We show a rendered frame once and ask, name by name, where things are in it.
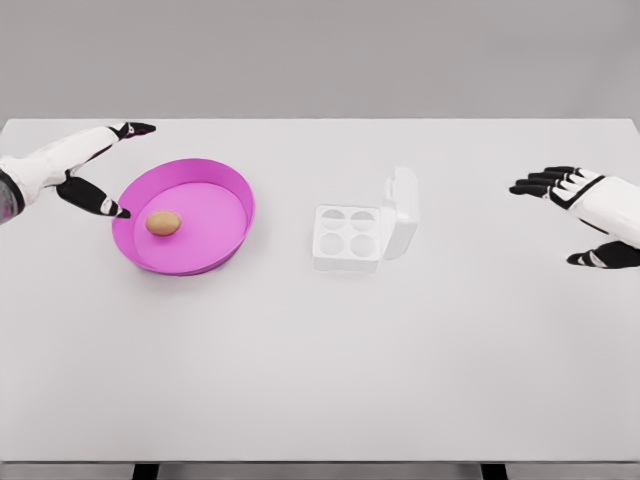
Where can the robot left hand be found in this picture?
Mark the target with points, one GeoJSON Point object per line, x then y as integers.
{"type": "Point", "coordinates": [65, 152]}

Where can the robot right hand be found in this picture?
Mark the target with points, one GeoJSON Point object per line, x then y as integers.
{"type": "Point", "coordinates": [607, 205]}

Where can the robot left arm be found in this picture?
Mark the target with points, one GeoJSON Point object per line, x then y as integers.
{"type": "Point", "coordinates": [12, 182]}

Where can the brown egg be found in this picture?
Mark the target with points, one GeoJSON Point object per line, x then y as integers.
{"type": "Point", "coordinates": [163, 223]}

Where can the white egg box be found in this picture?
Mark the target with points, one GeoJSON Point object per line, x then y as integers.
{"type": "Point", "coordinates": [360, 235]}

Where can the pink round plate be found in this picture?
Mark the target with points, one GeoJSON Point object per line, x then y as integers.
{"type": "Point", "coordinates": [185, 215]}

